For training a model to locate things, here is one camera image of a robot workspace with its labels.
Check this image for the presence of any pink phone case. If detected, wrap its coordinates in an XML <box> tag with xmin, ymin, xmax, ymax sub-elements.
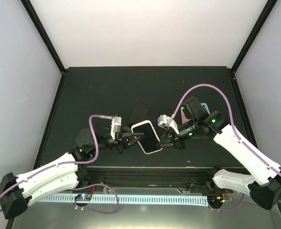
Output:
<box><xmin>131</xmin><ymin>120</ymin><xmax>163</xmax><ymax>155</ymax></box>

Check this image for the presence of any black phone pink edge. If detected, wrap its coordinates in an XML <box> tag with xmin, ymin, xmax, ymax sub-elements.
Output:
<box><xmin>129</xmin><ymin>106</ymin><xmax>146</xmax><ymax>126</ymax></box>

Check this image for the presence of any pink cased phone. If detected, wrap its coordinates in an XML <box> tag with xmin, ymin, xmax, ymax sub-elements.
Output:
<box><xmin>181</xmin><ymin>110</ymin><xmax>190</xmax><ymax>124</ymax></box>

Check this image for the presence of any blue phone black screen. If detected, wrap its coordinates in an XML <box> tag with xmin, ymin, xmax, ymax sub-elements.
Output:
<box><xmin>145</xmin><ymin>106</ymin><xmax>160</xmax><ymax>125</ymax></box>

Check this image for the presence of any light blue phone case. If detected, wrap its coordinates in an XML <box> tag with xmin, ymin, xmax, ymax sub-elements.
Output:
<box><xmin>201</xmin><ymin>103</ymin><xmax>210</xmax><ymax>114</ymax></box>

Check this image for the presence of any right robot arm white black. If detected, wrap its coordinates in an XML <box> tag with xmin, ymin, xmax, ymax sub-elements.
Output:
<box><xmin>157</xmin><ymin>97</ymin><xmax>281</xmax><ymax>210</ymax></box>

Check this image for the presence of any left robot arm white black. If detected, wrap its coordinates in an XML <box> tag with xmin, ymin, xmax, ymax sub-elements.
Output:
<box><xmin>0</xmin><ymin>128</ymin><xmax>145</xmax><ymax>219</ymax></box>

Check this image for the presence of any right small circuit board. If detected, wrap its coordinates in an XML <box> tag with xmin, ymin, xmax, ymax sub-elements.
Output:
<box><xmin>212</xmin><ymin>196</ymin><xmax>233</xmax><ymax>203</ymax></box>

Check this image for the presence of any small circuit board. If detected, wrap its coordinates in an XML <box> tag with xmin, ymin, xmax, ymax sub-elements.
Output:
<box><xmin>212</xmin><ymin>196</ymin><xmax>233</xmax><ymax>203</ymax></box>
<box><xmin>74</xmin><ymin>194</ymin><xmax>92</xmax><ymax>201</ymax></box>

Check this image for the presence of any left small circuit board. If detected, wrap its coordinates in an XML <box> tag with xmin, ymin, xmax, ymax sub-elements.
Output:
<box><xmin>74</xmin><ymin>194</ymin><xmax>92</xmax><ymax>201</ymax></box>

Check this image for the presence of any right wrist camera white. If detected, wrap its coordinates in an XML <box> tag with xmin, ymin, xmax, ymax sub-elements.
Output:
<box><xmin>157</xmin><ymin>114</ymin><xmax>179</xmax><ymax>134</ymax></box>

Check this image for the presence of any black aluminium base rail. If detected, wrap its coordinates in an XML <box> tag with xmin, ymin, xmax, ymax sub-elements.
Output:
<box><xmin>78</xmin><ymin>167</ymin><xmax>225</xmax><ymax>194</ymax></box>

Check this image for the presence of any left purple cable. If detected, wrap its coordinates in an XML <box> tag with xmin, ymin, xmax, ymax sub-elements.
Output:
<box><xmin>0</xmin><ymin>114</ymin><xmax>120</xmax><ymax>214</ymax></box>

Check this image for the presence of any white slotted cable duct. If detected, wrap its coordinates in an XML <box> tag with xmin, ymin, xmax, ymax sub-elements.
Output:
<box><xmin>40</xmin><ymin>193</ymin><xmax>208</xmax><ymax>207</ymax></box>

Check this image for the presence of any left rear black frame post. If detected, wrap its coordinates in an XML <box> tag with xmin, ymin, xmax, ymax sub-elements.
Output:
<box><xmin>21</xmin><ymin>0</ymin><xmax>66</xmax><ymax>74</ymax></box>

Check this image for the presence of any black frame post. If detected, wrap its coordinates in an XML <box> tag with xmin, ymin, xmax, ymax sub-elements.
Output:
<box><xmin>21</xmin><ymin>0</ymin><xmax>66</xmax><ymax>74</ymax></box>
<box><xmin>231</xmin><ymin>0</ymin><xmax>278</xmax><ymax>73</ymax></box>

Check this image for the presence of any right rear black frame post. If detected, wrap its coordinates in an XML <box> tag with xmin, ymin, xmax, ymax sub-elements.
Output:
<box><xmin>231</xmin><ymin>0</ymin><xmax>278</xmax><ymax>73</ymax></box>

